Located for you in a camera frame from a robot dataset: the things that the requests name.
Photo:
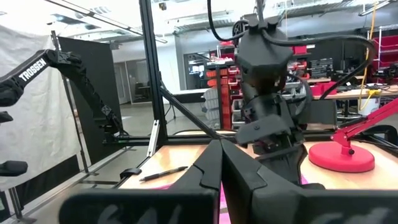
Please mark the wooden workbench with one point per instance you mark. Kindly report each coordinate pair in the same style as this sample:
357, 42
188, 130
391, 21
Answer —
348, 93

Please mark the black room divider panel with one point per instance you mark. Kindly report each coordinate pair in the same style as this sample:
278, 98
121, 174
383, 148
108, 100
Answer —
99, 68

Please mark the white cloth curtain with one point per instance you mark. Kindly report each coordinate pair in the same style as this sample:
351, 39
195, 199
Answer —
37, 124

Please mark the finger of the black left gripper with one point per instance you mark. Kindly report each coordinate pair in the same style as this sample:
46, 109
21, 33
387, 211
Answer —
278, 161
298, 161

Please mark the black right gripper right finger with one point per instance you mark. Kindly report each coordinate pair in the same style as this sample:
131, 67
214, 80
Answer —
280, 202

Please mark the white bucket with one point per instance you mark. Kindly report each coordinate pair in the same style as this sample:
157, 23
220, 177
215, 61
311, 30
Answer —
371, 107

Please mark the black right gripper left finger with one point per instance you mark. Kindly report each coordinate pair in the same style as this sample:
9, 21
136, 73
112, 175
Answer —
186, 202

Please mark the red desk lamp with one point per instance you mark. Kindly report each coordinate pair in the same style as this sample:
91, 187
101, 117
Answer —
340, 158

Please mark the black metal rig frame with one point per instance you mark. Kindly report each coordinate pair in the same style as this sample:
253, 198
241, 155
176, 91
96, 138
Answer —
152, 77

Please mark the red parts bin rack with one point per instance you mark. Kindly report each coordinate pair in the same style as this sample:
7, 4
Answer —
226, 105

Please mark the thick matte black pen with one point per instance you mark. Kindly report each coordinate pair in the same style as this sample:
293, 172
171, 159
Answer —
163, 173

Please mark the shelf with red crates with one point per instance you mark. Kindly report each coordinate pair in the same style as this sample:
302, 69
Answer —
387, 43

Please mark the pink-lidded clear supply box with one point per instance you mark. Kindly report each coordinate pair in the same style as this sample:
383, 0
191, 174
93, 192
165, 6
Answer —
224, 205

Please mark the thin metal stand pole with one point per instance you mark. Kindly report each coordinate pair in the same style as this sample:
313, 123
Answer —
75, 124

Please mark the red storage bin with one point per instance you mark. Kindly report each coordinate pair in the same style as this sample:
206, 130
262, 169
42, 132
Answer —
323, 88

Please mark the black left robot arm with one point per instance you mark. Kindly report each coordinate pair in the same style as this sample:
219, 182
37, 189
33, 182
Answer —
264, 53

